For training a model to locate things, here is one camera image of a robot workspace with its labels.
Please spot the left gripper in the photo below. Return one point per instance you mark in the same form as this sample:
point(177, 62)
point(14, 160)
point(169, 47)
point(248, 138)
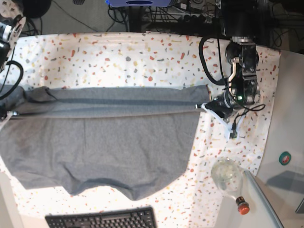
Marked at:
point(222, 105)

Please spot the grey t-shirt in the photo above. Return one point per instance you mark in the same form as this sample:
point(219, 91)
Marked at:
point(137, 140)

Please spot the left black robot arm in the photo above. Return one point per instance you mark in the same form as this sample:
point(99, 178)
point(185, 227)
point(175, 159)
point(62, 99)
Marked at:
point(239, 21)

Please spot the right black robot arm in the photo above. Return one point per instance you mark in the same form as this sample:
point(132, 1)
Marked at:
point(12, 22)

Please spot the clear glass bottle orange cap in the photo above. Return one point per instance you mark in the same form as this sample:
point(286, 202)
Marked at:
point(228, 178)

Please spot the green tape roll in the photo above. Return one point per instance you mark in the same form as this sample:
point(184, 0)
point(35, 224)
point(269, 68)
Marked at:
point(285, 158)

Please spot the black power strip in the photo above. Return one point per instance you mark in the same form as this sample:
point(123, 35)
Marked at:
point(200, 18)

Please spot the black keyboard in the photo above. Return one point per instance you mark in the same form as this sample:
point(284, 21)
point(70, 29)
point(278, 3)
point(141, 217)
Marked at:
point(128, 218)

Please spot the terrazzo pattern tablecloth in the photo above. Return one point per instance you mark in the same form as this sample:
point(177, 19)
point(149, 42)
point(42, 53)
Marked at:
point(143, 60)

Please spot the blue box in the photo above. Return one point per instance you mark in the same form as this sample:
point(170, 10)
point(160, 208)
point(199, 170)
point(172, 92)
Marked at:
point(137, 3)

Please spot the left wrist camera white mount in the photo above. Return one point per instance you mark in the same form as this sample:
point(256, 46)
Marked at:
point(232, 130)

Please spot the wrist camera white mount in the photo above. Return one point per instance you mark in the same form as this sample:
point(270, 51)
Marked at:
point(5, 116)
point(232, 130)

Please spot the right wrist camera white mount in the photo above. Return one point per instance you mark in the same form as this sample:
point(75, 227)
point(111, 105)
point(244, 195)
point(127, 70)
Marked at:
point(5, 116)

